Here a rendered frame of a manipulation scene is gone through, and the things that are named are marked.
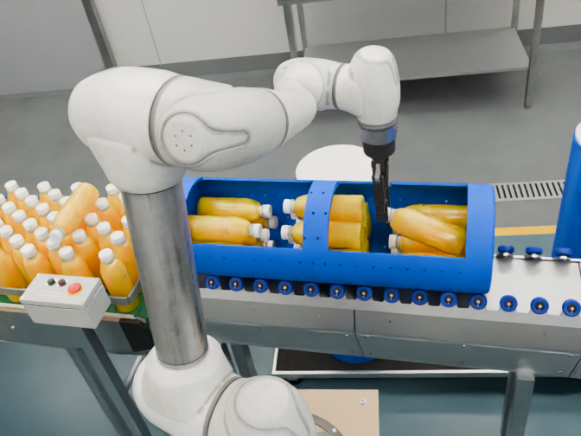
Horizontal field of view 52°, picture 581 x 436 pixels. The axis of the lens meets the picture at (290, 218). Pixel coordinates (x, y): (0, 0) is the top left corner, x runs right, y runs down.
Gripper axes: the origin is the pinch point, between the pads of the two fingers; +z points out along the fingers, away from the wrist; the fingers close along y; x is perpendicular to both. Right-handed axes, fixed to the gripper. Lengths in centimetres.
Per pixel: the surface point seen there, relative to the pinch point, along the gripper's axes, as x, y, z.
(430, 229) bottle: -11.7, -2.7, 5.2
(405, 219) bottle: -5.6, -2.2, 2.5
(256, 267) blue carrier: 33.8, -9.5, 15.5
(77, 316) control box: 80, -29, 18
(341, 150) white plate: 21, 52, 20
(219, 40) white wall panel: 169, 311, 94
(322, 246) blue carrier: 15.0, -8.2, 7.7
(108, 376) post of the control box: 84, -26, 51
